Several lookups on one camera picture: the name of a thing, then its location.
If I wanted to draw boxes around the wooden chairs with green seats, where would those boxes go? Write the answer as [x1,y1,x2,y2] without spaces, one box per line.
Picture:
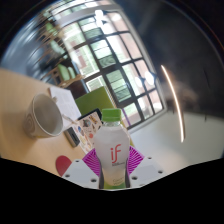
[36,19,84,88]

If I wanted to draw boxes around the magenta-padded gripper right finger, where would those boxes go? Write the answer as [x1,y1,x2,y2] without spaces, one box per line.
[124,145,165,188]

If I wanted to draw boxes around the green upholstered bench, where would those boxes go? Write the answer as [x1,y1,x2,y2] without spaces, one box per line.
[74,85,134,148]

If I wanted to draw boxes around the white bottle with green cap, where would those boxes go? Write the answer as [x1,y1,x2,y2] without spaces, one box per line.
[92,108,132,190]

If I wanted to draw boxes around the long curved ceiling light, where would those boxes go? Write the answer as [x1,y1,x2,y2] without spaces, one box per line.
[160,64,185,144]

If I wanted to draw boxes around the dark pendant ceiling lamps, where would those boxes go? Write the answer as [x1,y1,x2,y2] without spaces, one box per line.
[94,9,157,87]

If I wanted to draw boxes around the white printed paper sheet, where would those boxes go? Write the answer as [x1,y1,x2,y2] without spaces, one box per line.
[49,86,82,129]

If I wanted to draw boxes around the beige patterned cup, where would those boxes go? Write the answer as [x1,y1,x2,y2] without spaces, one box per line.
[22,93,64,139]

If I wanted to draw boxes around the large dark-framed window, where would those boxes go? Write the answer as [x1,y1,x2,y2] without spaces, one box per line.
[43,13,164,129]

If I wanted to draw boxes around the dark grey phone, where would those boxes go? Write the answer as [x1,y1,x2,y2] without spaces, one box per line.
[64,127,81,148]

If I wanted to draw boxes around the light-coloured pen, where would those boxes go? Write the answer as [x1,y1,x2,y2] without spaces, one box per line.
[61,113,79,124]

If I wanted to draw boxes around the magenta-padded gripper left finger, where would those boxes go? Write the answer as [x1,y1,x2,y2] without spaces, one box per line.
[63,148,101,189]

